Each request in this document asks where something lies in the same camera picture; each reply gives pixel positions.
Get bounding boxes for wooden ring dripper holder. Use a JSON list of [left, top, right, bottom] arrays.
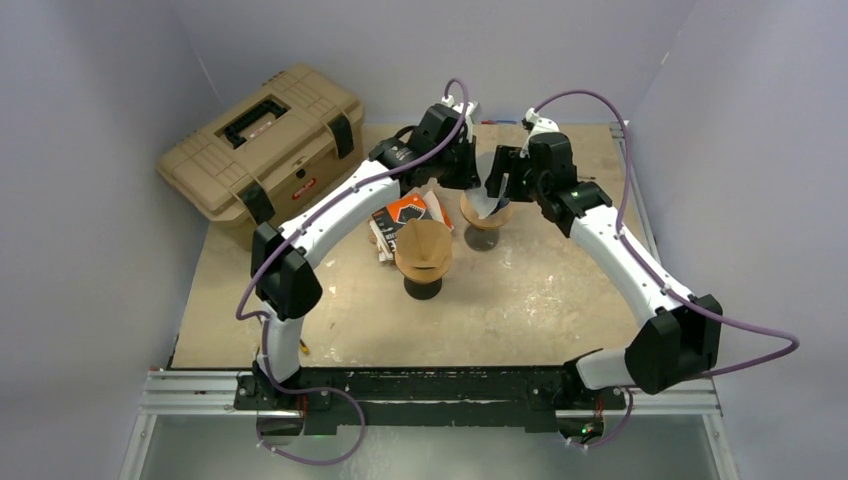
[[459, 194, 514, 230]]

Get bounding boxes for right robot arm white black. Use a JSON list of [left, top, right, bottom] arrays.
[[485, 132, 723, 407]]

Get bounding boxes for brown paper coffee filter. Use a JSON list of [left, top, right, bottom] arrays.
[[395, 219, 452, 269]]

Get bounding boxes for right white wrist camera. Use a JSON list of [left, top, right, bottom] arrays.
[[520, 108, 560, 158]]

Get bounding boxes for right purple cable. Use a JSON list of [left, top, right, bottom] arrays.
[[533, 89, 802, 382]]

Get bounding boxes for wooden dripper stand black base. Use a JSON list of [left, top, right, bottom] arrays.
[[395, 254, 453, 300]]

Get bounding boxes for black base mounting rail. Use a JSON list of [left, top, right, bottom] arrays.
[[234, 363, 627, 436]]

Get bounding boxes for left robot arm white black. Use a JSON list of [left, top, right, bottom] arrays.
[[250, 100, 481, 409]]

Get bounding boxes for stack of paper filters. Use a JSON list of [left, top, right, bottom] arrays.
[[368, 220, 395, 264]]

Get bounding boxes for white paper coffee filter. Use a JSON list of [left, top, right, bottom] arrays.
[[465, 151, 510, 219]]

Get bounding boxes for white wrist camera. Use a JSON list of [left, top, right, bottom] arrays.
[[440, 94, 480, 142], [520, 108, 560, 158]]

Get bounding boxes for coffee paper filter box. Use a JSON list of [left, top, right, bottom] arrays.
[[368, 190, 454, 253]]

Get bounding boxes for tan plastic toolbox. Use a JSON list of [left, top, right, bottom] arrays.
[[156, 64, 365, 250]]

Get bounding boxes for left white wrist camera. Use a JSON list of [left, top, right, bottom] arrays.
[[440, 94, 480, 142]]

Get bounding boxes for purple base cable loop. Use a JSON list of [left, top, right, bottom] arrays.
[[255, 389, 367, 467]]

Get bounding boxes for glass carafe with collar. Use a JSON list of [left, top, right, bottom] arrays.
[[464, 225, 500, 252]]

